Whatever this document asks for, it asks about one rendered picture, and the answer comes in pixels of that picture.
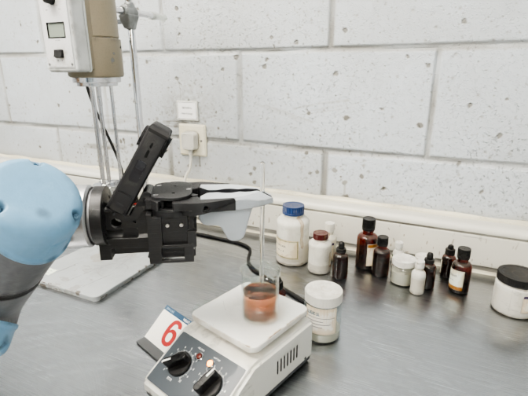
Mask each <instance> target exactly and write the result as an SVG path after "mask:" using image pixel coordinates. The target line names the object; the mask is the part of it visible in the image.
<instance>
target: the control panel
mask: <svg viewBox="0 0 528 396"><path fill-rule="evenodd" d="M180 351H185V352H187V353H189V355H190V356H191V358H192V362H191V365H190V367H189V370H188V371H187V372H186V373H185V374H183V375H181V376H172V375H171V374H170V373H169V372H168V369H167V367H166V366H165V365H164V364H163V363H162V360H163V359H164V358H166V357H169V356H172V355H175V354H176V353H177V352H180ZM197 354H202V357H201V359H196V355H197ZM209 360H212V361H213V364H212V366H207V362H208V361H209ZM212 368H215V369H216V370H217V371H218V373H219V375H220V376H221V377H222V388H221V390H220V391H219V392H218V394H217V395H216V396H230V395H231V394H232V392H233V390H234V388H235V387H236V385H237V384H238V383H239V381H240V379H241V378H242V376H243V375H244V373H245V371H246V370H245V369H244V368H242V367H240V366H239V365H238V364H236V363H234V362H233V361H231V360H229V359H228V358H227V357H224V356H223V355H221V354H220V353H218V352H217V351H215V350H213V349H211V348H210V347H209V346H207V345H205V344H204V343H202V342H200V341H199V340H198V339H195V338H194V337H192V336H191V335H189V334H188V333H186V332H183V333H182V334H181V335H180V336H179V337H178V338H177V340H176V341H175V342H174V344H173V345H172V346H171V348H170V349H169V350H168V351H167V352H166V353H165V355H164V356H163V358H162V359H161V360H160V361H159V363H158V364H157V365H156V367H155V368H154V369H153V370H152V371H151V373H150V374H149V375H148V377H147V379H148V380H149V381H150V382H151V383H153V384H154V385H155V386H157V387H158V388H159V389H160V390H161V391H162V392H163V393H165V394H166V395H167V396H199V395H198V394H197V393H196V392H195V391H194V390H193V385H194V384H195V383H196V382H197V381H198V380H199V379H200V377H201V376H202V375H203V374H204V373H206V372H208V371H209V370H210V369H212Z"/></svg>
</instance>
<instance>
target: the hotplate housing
mask: <svg viewBox="0 0 528 396"><path fill-rule="evenodd" d="M312 328H313V323H312V321H311V320H310V319H309V318H307V317H304V318H302V319H301V320H300V321H298V322H297V323H296V324H294V325H293V326H291V327H290V328H289V329H288V330H287V331H286V332H284V333H283V334H282V335H280V336H279V337H277V338H276V339H275V340H274V341H273V342H271V343H270V344H269V345H267V346H266V347H264V348H263V349H262V350H260V351H259V352H258V353H253V354H252V353H248V352H247V351H245V350H242V349H241V348H239V347H238V346H236V345H234V344H232V343H231V342H229V341H228V340H226V339H223V338H222V337H221V336H219V335H217V334H215V333H213V332H212V331H210V330H209V329H207V328H205V327H204V326H202V325H200V324H198V323H196V322H195V321H193V322H192V323H190V324H188V325H187V326H185V327H184V328H183V330H182V331H181V332H180V334H179V335H178V337H179V336H180V335H181V334H182V333H183V332H186V333H188V334H189V335H191V336H192V337H194V338H195V339H198V340H199V341H200V342H202V343H204V344H205V345H207V346H209V347H210V348H211V349H213V350H215V351H217V352H218V353H220V354H221V355H223V356H224V357H226V358H228V359H229V360H231V361H233V362H234V363H236V364H238V365H239V366H240V367H242V368H244V369H245V370H246V371H245V373H244V375H243V376H242V378H241V379H240V381H239V383H238V384H237V385H236V387H235V388H234V390H233V392H232V394H231V395H230V396H269V395H270V394H272V393H273V392H274V391H275V390H276V389H277V388H278V387H279V386H280V385H281V384H282V383H283V382H284V381H285V380H286V379H287V378H288V377H290V376H291V375H292V374H293V373H294V372H295V371H296V370H297V369H299V368H300V367H301V366H302V365H303V364H304V363H305V362H306V361H307V360H309V359H310V355H311V347H312ZM178 337H177V338H178ZM177 338H176V339H175V340H174V342H175V341H176V340H177ZM174 342H173V343H172V344H171V345H170V346H169V347H168V349H167V350H166V352H167V351H168V350H169V349H170V348H171V346H172V345H173V344H174ZM166 352H165V353H166ZM165 353H164V354H163V356H164V355H165ZM163 356H162V357H161V358H160V359H159V360H158V361H157V362H156V364H155V365H154V367H153V368H152V369H151V371H152V370H153V369H154V368H155V367H156V365H157V364H158V363H159V362H160V360H161V359H162V358H163ZM151 371H150V372H149V373H148V375H147V376H146V377H145V382H144V388H145V390H146V392H147V395H149V396H167V395H166V394H165V393H163V392H162V391H161V390H160V389H159V388H158V387H157V386H155V385H154V384H153V383H151V382H150V381H149V380H148V379H147V377H148V376H149V374H150V373H151Z"/></svg>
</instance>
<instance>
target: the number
mask: <svg viewBox="0 0 528 396"><path fill-rule="evenodd" d="M185 326H187V324H185V323H184V322H182V321H180V320H179V319H178V318H176V317H175V316H174V315H172V314H171V313H169V312H168V311H166V310H164V311H163V313H162V314H161V316H160V317H159V319H158V320H157V322H156V323H155V324H154V325H153V327H152V329H151V330H150V331H149V333H148V334H149V335H150V336H151V337H152V338H153V339H154V340H155V341H157V342H158V343H159V344H161V345H162V346H163V347H164V348H166V349H168V347H169V346H170V345H171V344H172V343H173V342H174V340H175V339H176V338H177V337H178V335H179V334H180V332H181V331H182V330H183V328H184V327H185Z"/></svg>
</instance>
